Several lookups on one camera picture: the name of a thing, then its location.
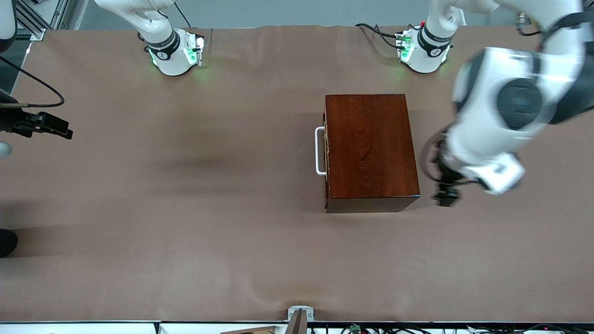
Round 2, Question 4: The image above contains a fabric table cover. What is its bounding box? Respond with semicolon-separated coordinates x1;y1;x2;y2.
0;24;594;323

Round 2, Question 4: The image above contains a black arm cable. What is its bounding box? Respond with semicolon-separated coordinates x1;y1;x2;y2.
419;126;450;184
0;55;65;109

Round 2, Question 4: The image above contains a thin black base cable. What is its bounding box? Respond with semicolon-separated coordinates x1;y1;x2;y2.
173;0;194;29

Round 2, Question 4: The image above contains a black round object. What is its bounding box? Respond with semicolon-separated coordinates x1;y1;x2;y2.
0;229;19;258

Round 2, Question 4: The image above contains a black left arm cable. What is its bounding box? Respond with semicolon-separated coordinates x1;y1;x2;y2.
419;126;450;184

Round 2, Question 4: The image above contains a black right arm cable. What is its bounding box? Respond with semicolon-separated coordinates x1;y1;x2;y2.
0;55;65;109

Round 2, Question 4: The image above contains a small metal table bracket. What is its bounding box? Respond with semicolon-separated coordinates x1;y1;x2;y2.
287;305;315;322

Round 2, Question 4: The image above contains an aluminium frame profile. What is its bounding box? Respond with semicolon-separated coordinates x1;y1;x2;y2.
13;0;71;41

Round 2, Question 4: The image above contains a dark brown wooden cabinet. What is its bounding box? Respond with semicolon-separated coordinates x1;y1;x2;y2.
323;94;421;214

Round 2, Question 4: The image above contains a black base power cable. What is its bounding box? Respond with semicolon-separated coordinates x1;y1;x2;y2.
354;22;405;50

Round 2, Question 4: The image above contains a brown cardboard piece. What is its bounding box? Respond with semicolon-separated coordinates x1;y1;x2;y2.
220;325;278;334

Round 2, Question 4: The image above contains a wooden drawer with white handle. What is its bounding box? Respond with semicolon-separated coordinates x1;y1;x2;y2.
314;113;330;209

